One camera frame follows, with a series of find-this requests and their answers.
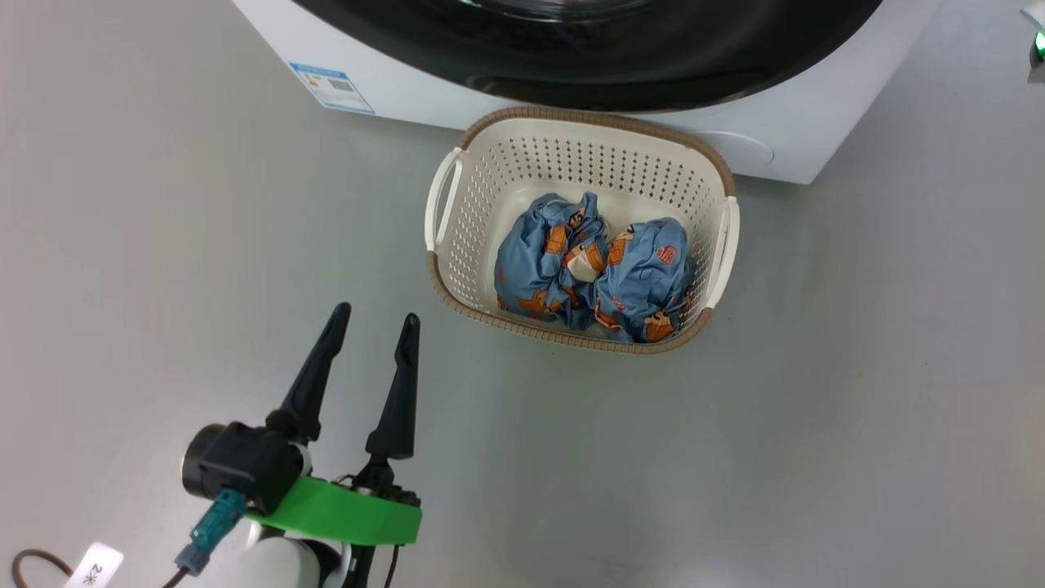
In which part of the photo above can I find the black round washer door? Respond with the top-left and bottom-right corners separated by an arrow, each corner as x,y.
290,0 -> 885,114

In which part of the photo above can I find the teal plug camera cable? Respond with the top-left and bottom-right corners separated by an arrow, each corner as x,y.
163,488 -> 247,588

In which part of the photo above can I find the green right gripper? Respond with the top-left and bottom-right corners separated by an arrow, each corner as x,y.
1022,4 -> 1045,82

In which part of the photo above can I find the round white filter cover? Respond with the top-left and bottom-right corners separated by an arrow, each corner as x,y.
694,131 -> 775,174

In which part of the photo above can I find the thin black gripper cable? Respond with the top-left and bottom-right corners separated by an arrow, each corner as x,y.
349,543 -> 401,588

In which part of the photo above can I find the cream perforated laundry basket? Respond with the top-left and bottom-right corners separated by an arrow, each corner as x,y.
425,106 -> 741,354

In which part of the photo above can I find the brown cable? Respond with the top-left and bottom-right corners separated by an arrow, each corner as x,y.
11,550 -> 76,588

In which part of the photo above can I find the blue energy label sticker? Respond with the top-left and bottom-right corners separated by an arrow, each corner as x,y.
290,63 -> 375,114

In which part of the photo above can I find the white front-load washing machine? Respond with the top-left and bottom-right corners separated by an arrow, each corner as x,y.
231,0 -> 948,185

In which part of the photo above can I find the white cable tag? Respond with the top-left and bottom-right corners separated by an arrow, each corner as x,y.
64,541 -> 125,588

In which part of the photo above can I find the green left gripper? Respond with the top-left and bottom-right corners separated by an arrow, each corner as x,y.
245,302 -> 423,546

